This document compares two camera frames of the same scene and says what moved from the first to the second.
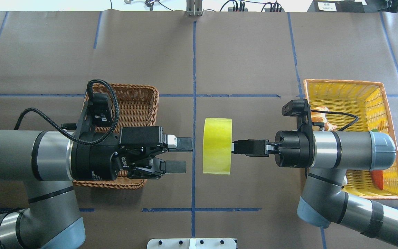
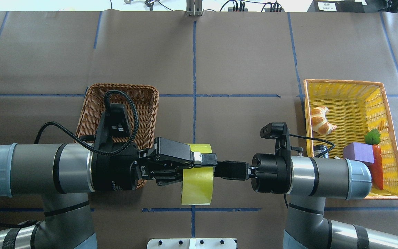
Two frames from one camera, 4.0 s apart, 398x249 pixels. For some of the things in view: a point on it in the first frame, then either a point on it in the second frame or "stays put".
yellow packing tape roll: x=217 y=145 to x=197 y=185
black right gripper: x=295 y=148 to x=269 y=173
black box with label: x=336 y=6 stays put
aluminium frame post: x=193 y=8 stays put
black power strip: x=245 y=9 stays put
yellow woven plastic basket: x=369 y=101 stays put
